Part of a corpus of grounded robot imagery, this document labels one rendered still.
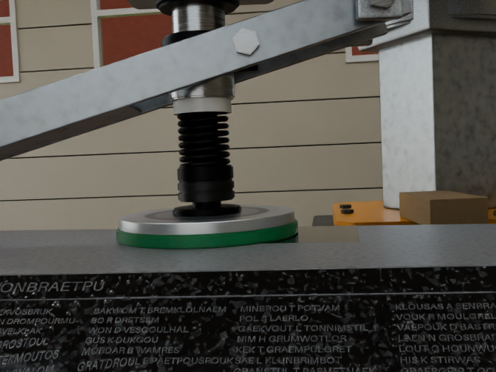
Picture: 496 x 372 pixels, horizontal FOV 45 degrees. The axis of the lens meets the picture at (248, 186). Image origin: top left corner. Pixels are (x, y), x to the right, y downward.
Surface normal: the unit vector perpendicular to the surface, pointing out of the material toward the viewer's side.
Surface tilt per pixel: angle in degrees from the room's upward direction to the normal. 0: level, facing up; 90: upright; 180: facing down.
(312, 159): 90
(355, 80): 90
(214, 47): 90
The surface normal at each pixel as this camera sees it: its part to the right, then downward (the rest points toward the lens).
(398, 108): -0.92, 0.06
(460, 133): 0.38, 0.04
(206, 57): 0.00, 0.05
